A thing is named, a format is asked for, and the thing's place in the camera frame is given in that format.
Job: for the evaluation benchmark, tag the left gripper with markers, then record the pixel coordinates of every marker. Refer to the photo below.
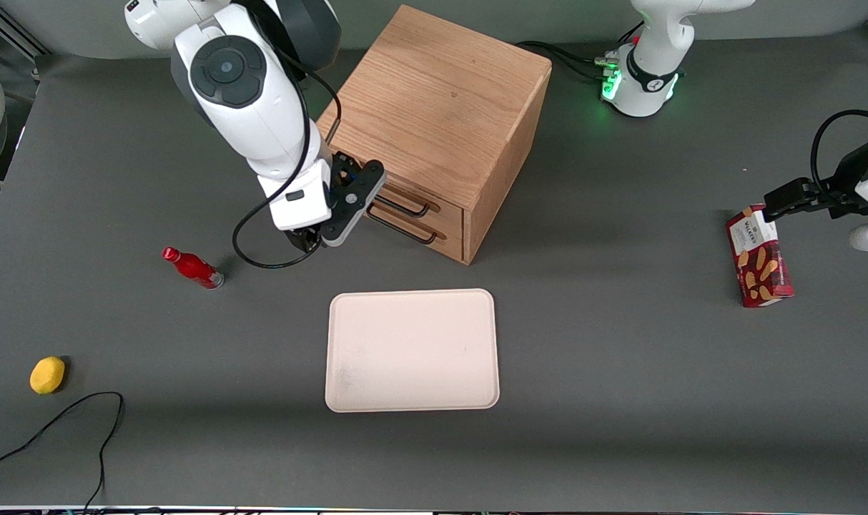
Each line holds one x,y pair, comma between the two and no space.
842,182

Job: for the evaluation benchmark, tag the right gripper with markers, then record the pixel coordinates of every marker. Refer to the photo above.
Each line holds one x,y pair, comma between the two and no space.
304,238

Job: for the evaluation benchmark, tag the wooden drawer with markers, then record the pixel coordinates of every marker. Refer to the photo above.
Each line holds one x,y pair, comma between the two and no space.
452,218
454,247

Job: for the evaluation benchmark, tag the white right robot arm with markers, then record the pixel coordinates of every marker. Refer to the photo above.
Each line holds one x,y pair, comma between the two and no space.
248,93

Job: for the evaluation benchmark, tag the oak wooden drawer cabinet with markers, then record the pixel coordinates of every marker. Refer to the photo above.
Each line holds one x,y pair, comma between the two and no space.
441,93

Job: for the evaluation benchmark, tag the red Walkers shortbread box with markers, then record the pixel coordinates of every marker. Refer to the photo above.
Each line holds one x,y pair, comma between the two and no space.
759,261

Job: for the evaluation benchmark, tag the red bottle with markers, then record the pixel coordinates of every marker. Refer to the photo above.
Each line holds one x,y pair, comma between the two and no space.
191,267

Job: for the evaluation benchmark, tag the beige plastic tray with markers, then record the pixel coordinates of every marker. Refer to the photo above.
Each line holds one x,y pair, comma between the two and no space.
412,350

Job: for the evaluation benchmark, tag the yellow lemon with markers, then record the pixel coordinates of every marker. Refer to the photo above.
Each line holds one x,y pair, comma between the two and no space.
47,375

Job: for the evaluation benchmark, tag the aluminium frame rail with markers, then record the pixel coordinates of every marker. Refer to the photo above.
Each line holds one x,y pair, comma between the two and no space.
19,32

